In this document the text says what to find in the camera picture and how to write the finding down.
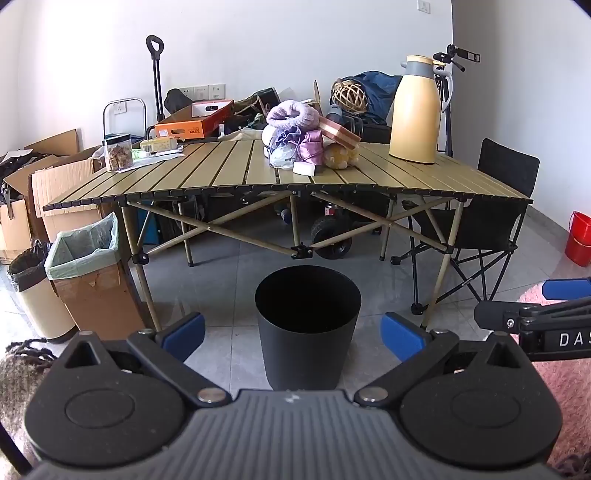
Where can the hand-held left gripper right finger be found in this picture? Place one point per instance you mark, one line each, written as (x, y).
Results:
(401, 337)

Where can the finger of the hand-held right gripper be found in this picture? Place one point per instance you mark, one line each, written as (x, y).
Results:
(568, 288)
(496, 316)

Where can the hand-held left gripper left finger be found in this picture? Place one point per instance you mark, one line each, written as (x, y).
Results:
(184, 337)

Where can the black round waste bin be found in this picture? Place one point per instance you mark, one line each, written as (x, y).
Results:
(304, 360)

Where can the white foam wedge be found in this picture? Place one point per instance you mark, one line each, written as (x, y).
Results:
(305, 169)

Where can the iridescent clear plastic wrap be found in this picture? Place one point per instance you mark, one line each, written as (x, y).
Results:
(281, 158)

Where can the purple satin cloth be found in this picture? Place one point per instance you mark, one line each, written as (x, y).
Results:
(310, 147)

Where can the red plastic bucket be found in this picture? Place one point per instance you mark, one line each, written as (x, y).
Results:
(579, 244)

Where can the pink fluffy rug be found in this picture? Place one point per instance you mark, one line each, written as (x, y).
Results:
(568, 406)

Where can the cardboard box with liner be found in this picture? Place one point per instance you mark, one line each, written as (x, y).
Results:
(97, 295)

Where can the blue storage box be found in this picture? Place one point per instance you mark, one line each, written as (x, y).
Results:
(147, 226)

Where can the black wagon wheel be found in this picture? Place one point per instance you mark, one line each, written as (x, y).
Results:
(330, 240)

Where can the black folding chair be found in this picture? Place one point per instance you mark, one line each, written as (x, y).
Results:
(508, 166)

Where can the green plastic bin liner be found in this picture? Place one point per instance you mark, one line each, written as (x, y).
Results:
(69, 258)

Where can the beige waste bin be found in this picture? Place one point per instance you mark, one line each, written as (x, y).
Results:
(44, 309)

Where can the red can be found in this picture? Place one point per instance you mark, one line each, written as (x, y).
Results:
(330, 210)

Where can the olive slatted folding table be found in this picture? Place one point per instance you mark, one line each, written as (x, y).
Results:
(207, 170)

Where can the brown knitted blanket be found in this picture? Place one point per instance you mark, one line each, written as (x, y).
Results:
(18, 392)

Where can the black bin liner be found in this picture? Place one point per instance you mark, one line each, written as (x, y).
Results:
(23, 267)

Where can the printed paper leaflet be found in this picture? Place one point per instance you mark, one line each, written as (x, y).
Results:
(138, 165)

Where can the yellow plush toy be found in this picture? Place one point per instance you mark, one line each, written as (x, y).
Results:
(339, 158)

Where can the clear jar with brown snacks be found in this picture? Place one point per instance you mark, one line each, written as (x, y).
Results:
(117, 157)

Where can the beige medicine box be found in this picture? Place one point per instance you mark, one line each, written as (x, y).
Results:
(159, 144)

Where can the open cardboard box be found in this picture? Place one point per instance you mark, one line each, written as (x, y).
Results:
(14, 230)
(64, 182)

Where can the black backpack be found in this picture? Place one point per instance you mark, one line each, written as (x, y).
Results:
(374, 131)

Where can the orange cardboard tray box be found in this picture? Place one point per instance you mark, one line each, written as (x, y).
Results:
(184, 129)

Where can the beige folding wagon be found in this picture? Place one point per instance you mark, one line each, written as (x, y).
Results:
(244, 134)

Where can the pink striped box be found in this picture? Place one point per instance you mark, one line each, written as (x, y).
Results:
(339, 134)

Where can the yellow thermos jug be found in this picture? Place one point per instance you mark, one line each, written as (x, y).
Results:
(413, 120)

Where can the white foam cylinder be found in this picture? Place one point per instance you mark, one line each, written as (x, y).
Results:
(268, 136)

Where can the grey blue water bottle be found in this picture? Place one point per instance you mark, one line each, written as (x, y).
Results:
(334, 113)

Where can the black cloth bag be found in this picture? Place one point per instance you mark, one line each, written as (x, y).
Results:
(175, 101)

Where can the brown fabric bag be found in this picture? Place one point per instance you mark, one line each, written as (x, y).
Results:
(244, 107)

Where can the dark blue fabric bag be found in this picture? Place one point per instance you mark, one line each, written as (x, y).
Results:
(378, 92)

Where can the woven wicker ball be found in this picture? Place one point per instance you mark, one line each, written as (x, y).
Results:
(349, 96)

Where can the lilac fuzzy plush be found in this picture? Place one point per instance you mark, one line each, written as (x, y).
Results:
(295, 113)

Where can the silver metal tube frame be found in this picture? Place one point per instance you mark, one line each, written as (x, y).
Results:
(105, 121)

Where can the black camera tripod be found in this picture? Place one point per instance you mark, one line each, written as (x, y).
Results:
(468, 57)

